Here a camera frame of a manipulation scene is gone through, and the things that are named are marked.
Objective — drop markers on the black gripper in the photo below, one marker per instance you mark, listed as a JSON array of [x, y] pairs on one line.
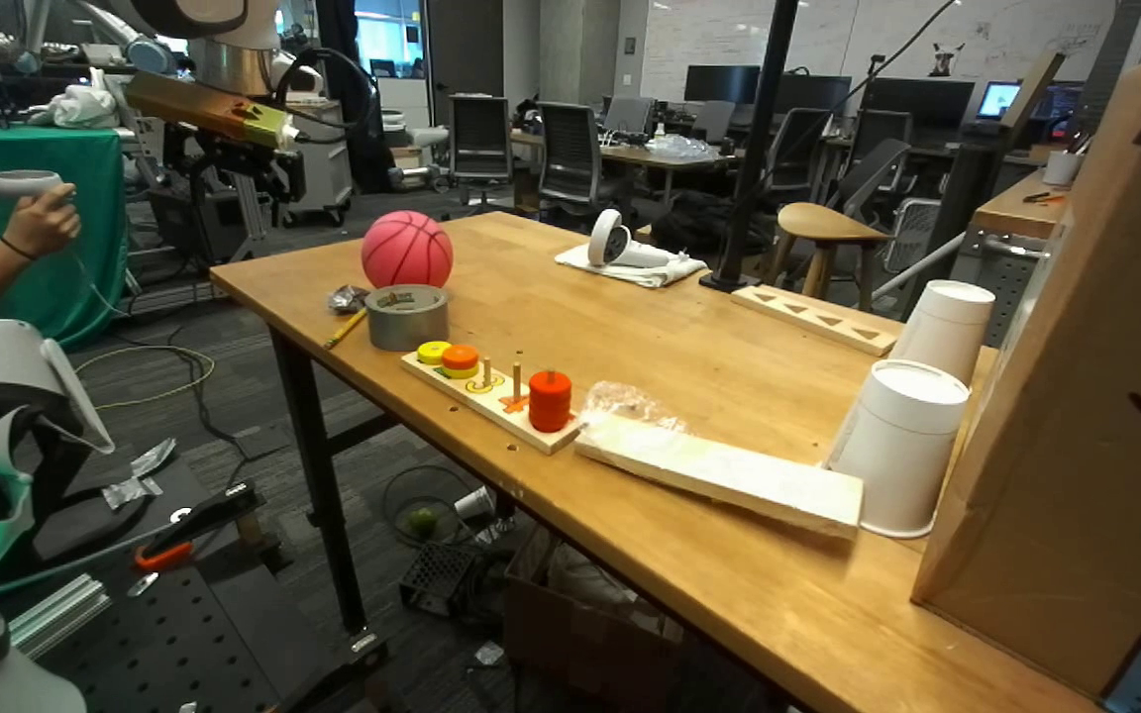
[[258, 170]]

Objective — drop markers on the pink rubber basketball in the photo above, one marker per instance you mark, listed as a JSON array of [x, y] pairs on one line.
[[407, 245]]

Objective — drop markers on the white handheld controller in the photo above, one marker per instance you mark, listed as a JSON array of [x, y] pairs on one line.
[[23, 185]]

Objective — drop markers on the person hand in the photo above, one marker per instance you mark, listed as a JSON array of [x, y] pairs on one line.
[[42, 223]]

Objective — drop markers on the white wheeled cart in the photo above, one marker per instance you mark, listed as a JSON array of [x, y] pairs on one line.
[[302, 161]]

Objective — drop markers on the crumpled silver foil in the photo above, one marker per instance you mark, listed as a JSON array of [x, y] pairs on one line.
[[348, 298]]

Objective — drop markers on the yellow pencil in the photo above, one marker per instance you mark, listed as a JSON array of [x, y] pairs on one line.
[[348, 329]]

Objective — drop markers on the grey mesh office chair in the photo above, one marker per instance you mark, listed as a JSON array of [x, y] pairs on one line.
[[570, 153], [880, 138], [797, 145], [480, 137]]

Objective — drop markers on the green table cloth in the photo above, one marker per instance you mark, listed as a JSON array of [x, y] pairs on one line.
[[31, 223]]

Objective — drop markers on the silver metal tool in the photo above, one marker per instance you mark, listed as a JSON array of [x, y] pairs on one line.
[[138, 471]]

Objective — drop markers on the wooden stacking toy base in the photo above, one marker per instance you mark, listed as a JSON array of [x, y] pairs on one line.
[[496, 408]]

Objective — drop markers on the white VR headset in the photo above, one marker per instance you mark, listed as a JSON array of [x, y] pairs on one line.
[[1, 422]]

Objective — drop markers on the red cylinder block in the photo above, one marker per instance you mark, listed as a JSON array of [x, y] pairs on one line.
[[547, 400]]

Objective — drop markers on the white folded cloth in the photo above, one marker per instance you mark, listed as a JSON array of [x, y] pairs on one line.
[[654, 265]]

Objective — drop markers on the wooden office desk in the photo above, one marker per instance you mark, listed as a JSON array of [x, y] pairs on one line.
[[673, 156]]

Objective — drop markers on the white plastic bag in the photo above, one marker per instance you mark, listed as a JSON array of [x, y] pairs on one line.
[[674, 138]]

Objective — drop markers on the clear crumpled plastic wrap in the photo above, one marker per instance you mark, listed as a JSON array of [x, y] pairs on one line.
[[633, 400]]

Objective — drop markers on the black computer monitor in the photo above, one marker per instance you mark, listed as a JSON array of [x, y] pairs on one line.
[[813, 92], [920, 103], [722, 83]]

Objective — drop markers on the black perforated breadboard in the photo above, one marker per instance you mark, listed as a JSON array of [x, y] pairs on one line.
[[200, 637]]

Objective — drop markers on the aluminium extrusion bar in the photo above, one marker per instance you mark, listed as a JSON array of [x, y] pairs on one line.
[[56, 614]]

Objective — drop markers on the white flat wooden board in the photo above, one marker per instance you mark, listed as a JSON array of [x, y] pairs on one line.
[[732, 471]]

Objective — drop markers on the wooden stool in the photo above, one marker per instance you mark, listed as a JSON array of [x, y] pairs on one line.
[[829, 223]]

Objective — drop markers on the wooden shape sorter plank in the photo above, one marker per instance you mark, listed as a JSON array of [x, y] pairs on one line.
[[813, 318]]

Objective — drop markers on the white paper cup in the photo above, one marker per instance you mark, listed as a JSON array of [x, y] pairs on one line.
[[899, 447], [944, 329]]

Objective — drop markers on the lit blue screen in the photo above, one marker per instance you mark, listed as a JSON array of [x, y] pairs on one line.
[[1000, 101]]

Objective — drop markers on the long wooden workbench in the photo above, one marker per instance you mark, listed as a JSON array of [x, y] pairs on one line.
[[1019, 203]]

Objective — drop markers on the large cardboard box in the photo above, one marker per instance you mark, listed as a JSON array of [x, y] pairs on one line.
[[1089, 399]]

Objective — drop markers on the grey duct tape roll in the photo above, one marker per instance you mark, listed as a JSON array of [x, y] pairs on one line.
[[407, 318]]

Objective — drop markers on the black pole camera stand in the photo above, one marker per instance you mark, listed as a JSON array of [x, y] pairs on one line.
[[764, 130]]

